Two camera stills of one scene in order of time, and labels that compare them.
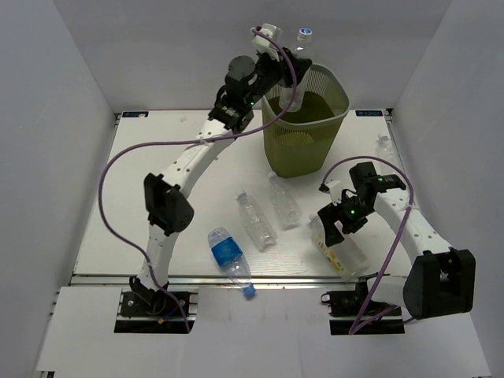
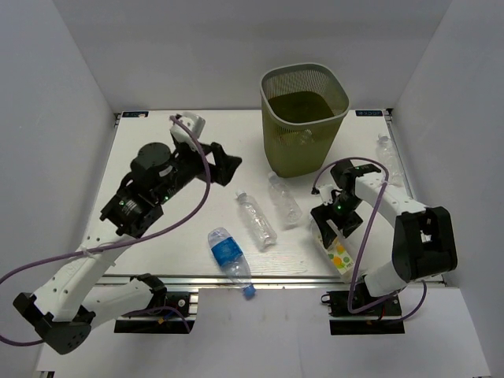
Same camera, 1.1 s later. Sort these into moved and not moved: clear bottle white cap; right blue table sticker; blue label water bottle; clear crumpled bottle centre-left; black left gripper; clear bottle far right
Moved: clear bottle white cap; black left gripper
Not moved: right blue table sticker; blue label water bottle; clear bottle far right; clear crumpled bottle centre-left
